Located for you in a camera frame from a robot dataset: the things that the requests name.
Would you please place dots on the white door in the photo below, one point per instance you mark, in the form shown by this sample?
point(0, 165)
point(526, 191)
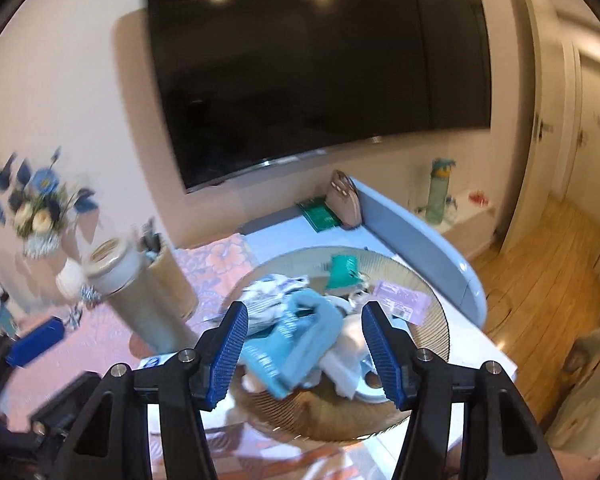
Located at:
point(535, 85)

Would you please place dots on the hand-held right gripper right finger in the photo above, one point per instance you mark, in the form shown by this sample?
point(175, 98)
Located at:
point(385, 355)

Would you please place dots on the white cabinet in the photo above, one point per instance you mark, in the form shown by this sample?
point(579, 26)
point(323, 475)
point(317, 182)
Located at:
point(470, 220)

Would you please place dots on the grey curved headboard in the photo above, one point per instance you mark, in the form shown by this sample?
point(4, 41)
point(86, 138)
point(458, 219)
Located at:
point(415, 240)

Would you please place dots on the brown handbag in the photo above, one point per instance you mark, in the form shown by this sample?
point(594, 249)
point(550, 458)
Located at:
point(347, 202)

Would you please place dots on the purple wipes packet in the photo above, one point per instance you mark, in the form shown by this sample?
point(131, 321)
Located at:
point(405, 300)

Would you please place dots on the beige fabric bag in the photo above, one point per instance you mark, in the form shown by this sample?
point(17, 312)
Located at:
point(590, 395)

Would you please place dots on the metal tin canister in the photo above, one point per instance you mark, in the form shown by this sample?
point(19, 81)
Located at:
point(135, 300)

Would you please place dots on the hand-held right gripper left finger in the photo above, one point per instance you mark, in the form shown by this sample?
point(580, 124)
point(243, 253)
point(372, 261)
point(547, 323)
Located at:
point(225, 355)

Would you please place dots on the wooden pen holder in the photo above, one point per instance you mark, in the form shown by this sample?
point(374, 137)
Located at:
point(175, 285)

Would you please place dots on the beige sock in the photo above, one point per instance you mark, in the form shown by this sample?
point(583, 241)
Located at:
point(352, 335)

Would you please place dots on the black television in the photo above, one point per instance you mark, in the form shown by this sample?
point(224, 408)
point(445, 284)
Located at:
point(305, 85)

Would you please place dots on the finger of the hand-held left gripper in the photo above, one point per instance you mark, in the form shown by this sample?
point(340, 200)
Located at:
point(65, 402)
point(35, 342)

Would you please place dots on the artificial flower bouquet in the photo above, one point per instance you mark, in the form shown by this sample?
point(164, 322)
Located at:
point(40, 205)

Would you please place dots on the round woven basket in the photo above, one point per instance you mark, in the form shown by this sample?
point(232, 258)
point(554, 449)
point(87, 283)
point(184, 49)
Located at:
point(330, 422)

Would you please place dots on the blue white printed packet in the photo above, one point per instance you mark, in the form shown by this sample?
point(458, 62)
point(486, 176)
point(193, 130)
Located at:
point(270, 290)

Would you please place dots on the green water bottle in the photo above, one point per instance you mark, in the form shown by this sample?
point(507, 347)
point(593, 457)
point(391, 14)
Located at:
point(439, 195)

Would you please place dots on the stack of blue face masks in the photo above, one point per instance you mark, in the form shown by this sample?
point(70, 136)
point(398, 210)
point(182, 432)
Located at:
point(300, 330)

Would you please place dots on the green book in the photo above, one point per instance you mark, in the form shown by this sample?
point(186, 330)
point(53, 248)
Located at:
point(320, 217)

